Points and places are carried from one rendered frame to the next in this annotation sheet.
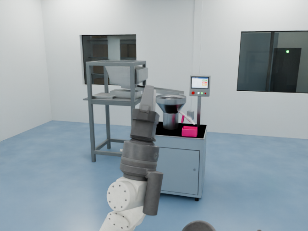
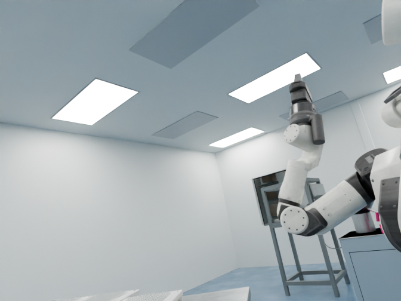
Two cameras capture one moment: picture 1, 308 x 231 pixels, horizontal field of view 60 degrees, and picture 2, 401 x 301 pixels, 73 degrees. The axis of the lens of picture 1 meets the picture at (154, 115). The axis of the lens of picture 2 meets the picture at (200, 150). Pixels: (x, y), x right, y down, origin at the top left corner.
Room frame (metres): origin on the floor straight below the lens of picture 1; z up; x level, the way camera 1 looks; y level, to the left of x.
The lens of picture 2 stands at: (-0.34, 0.02, 1.13)
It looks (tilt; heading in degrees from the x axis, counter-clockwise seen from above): 15 degrees up; 23
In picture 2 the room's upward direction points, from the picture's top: 10 degrees counter-clockwise
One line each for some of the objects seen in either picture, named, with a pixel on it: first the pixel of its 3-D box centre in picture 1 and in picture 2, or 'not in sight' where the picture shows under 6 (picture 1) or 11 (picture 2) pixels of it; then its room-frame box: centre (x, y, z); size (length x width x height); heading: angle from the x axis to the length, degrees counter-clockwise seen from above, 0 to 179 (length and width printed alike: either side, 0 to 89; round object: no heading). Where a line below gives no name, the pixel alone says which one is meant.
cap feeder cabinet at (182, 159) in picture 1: (178, 159); (391, 270); (3.00, -0.29, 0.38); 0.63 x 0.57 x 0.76; 76
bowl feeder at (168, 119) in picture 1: (176, 112); (367, 212); (3.06, -0.26, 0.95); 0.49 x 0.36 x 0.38; 76
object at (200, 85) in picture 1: (199, 101); not in sight; (3.08, -0.53, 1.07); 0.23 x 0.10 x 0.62; 76
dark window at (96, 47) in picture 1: (109, 60); (283, 195); (5.96, 0.97, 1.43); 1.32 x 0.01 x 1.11; 76
